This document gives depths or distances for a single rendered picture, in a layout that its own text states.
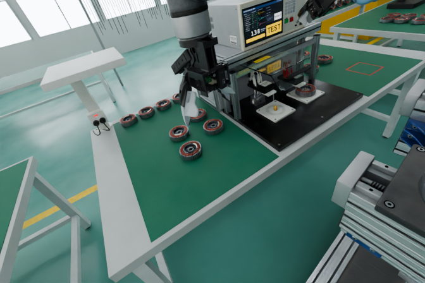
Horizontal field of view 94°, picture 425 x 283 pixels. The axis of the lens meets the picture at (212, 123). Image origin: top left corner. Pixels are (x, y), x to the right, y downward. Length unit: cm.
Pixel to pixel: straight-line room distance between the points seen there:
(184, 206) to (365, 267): 93
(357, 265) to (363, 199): 80
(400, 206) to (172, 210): 67
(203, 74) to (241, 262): 129
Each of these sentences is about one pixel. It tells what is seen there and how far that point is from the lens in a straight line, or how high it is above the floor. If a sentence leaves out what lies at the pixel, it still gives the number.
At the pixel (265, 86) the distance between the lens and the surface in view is 112.
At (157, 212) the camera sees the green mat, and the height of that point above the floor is 75.
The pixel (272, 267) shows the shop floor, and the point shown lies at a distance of 151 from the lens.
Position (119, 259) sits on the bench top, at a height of 75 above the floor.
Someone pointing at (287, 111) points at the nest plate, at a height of 78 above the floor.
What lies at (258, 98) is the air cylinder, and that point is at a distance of 123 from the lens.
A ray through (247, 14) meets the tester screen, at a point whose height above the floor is 127.
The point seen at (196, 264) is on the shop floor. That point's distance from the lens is 157.
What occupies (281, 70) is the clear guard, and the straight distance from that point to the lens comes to 94.
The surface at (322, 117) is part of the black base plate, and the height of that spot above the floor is 77.
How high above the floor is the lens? 144
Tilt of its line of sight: 36 degrees down
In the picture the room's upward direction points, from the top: 13 degrees counter-clockwise
